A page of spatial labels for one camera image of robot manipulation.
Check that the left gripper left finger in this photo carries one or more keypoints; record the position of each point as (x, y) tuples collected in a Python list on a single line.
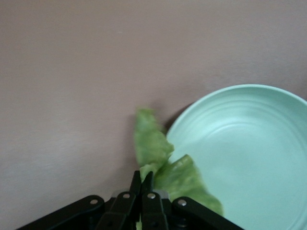
[(122, 208)]

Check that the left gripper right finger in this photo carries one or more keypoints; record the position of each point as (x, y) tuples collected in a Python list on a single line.
[(152, 210)]

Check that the green lettuce leaf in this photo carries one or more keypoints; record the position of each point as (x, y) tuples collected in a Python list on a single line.
[(151, 143)]

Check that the mint green plate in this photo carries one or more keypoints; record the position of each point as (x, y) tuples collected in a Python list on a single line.
[(251, 155)]

